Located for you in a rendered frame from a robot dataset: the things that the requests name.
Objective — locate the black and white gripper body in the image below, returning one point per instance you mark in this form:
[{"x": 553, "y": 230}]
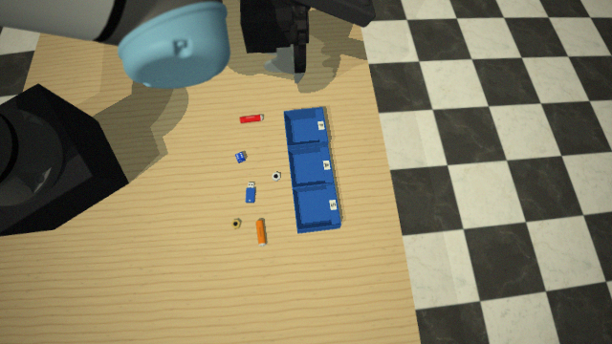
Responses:
[{"x": 270, "y": 24}]

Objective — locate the blue usb stick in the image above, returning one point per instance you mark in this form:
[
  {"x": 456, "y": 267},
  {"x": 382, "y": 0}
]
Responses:
[{"x": 250, "y": 193}]

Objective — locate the red aa battery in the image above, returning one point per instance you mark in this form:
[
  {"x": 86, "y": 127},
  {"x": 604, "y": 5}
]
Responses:
[{"x": 251, "y": 118}]

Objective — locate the blue bin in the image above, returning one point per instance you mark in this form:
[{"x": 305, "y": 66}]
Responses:
[{"x": 314, "y": 192}]

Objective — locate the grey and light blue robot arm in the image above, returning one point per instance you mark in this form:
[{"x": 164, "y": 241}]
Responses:
[{"x": 165, "y": 44}]

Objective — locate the orange battery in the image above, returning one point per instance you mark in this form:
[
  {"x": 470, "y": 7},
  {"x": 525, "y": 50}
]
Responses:
[{"x": 260, "y": 233}]

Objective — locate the blue die with white pips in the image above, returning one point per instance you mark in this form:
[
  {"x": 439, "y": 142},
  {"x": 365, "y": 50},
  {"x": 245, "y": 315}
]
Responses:
[{"x": 240, "y": 157}]

